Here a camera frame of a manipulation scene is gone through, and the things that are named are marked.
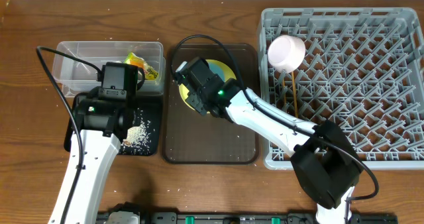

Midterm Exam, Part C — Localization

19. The yellow plate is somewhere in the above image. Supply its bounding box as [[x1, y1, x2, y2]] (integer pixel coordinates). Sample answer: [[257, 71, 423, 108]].
[[179, 61, 236, 110]]

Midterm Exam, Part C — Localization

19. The green orange snack wrapper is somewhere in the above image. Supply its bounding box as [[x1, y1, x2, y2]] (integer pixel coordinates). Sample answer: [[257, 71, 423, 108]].
[[124, 52, 158, 80]]

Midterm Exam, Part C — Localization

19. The wooden chopstick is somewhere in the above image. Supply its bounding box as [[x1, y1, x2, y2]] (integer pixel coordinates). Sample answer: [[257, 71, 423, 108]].
[[291, 71, 298, 118], [282, 76, 287, 105]]

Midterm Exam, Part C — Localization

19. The pink white small bowl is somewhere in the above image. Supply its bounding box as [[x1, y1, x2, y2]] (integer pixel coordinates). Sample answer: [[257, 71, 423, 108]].
[[267, 35, 306, 73]]

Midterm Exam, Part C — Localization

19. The light blue bowl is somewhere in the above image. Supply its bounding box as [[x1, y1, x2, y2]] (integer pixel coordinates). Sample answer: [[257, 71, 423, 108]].
[[207, 60, 225, 81]]

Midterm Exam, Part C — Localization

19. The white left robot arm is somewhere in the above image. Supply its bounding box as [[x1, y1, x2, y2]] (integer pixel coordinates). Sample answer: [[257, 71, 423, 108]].
[[49, 87, 135, 223]]

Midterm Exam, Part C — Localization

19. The grey dishwasher rack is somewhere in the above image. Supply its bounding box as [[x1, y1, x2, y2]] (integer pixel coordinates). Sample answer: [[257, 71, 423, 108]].
[[258, 7, 423, 170]]

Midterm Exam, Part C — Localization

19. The spilled rice pile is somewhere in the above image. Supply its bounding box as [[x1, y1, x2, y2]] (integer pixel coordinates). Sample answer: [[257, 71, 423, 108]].
[[121, 120, 152, 149]]

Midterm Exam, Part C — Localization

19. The black tray bin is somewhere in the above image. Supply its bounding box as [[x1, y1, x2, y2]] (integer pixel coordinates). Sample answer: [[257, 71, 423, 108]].
[[63, 91, 164, 157]]

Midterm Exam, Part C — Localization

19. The clear plastic bin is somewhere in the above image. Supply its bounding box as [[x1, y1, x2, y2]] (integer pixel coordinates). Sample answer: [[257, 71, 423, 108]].
[[52, 41, 166, 97]]

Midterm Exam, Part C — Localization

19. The dark brown serving tray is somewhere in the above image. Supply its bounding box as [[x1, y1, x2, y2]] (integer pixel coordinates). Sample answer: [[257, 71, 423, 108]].
[[162, 43, 260, 164]]

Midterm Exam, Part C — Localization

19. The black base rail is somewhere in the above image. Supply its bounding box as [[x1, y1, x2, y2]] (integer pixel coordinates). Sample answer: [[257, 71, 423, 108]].
[[95, 202, 398, 224]]

